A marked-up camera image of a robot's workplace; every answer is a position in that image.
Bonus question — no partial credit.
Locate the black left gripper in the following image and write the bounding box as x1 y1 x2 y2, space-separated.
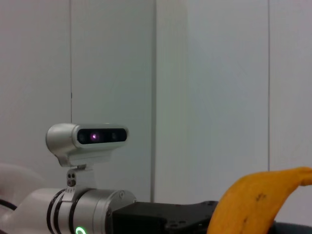
111 200 219 234

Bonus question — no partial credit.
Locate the yellow banana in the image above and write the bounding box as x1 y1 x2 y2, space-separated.
206 166 312 234

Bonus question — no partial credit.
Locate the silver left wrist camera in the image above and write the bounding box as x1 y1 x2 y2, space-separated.
45 123 130 195

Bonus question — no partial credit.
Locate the black camera cable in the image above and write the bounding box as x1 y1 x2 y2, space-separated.
0 198 18 211

